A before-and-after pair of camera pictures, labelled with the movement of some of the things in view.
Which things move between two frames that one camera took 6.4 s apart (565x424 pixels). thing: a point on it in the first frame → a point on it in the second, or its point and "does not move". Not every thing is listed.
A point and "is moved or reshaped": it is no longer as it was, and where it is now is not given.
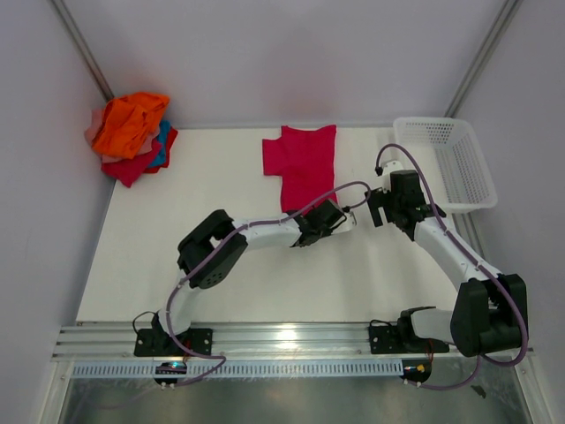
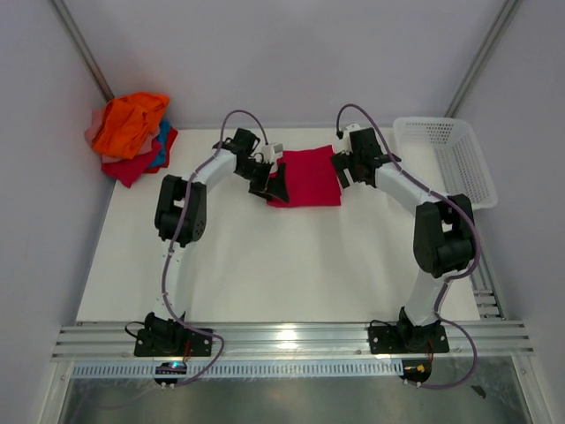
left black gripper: [327, 231] → [276, 185]
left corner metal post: [86, 53] does not move
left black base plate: [151, 342] does not move
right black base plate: [387, 339] does not move
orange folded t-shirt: [128, 121] does not move
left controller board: [169, 368] does not move
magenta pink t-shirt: [305, 161] is moved or reshaped
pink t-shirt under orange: [97, 120] does not move
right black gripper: [378, 199] → [340, 162]
